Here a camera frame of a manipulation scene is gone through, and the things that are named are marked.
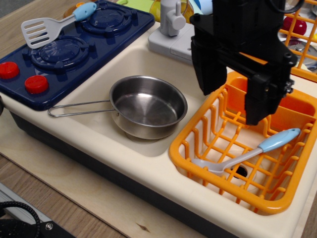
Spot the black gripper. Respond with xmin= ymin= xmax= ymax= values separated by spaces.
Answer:
xmin=190 ymin=0 xmax=298 ymax=125

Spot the stainless steel pan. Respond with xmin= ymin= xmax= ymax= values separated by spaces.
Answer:
xmin=48 ymin=75 xmax=188 ymax=140

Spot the steel pot lid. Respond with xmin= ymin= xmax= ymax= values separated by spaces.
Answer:
xmin=287 ymin=37 xmax=317 ymax=73

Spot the grey toy faucet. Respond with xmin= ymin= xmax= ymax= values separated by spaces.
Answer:
xmin=148 ymin=12 xmax=194 ymax=64

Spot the red toy fruit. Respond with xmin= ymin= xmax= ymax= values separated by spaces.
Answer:
xmin=281 ymin=17 xmax=307 ymax=35

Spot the yellow translucent cup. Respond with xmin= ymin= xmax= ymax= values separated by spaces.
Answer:
xmin=149 ymin=0 xmax=194 ymax=23

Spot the orange plastic dish rack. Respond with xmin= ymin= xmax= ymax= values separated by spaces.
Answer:
xmin=169 ymin=72 xmax=317 ymax=215

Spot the green plastic plate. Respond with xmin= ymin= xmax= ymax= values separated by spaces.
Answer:
xmin=114 ymin=0 xmax=154 ymax=12

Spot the cream toy sink unit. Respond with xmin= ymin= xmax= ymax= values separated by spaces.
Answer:
xmin=0 ymin=21 xmax=313 ymax=238

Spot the wooden base board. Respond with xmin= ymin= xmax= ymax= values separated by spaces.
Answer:
xmin=0 ymin=0 xmax=317 ymax=238

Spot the dark blue toy stove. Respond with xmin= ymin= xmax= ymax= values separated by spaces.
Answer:
xmin=0 ymin=0 xmax=155 ymax=111

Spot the red stove knob right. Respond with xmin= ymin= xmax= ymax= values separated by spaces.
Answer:
xmin=24 ymin=75 xmax=49 ymax=94

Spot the red stove knob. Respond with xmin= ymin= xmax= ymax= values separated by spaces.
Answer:
xmin=24 ymin=75 xmax=49 ymax=94
xmin=0 ymin=61 xmax=20 ymax=79

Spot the red stove knob left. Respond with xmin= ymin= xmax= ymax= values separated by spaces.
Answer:
xmin=0 ymin=61 xmax=20 ymax=79

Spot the orange wire basket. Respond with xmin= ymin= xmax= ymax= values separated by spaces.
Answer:
xmin=278 ymin=0 xmax=317 ymax=82

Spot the grey spoon blue handle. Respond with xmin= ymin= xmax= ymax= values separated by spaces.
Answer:
xmin=191 ymin=128 xmax=301 ymax=176

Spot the grey spatula blue handle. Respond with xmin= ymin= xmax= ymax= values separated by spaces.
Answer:
xmin=21 ymin=2 xmax=97 ymax=49

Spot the black braided cable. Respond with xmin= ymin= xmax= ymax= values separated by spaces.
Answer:
xmin=0 ymin=201 xmax=41 ymax=238

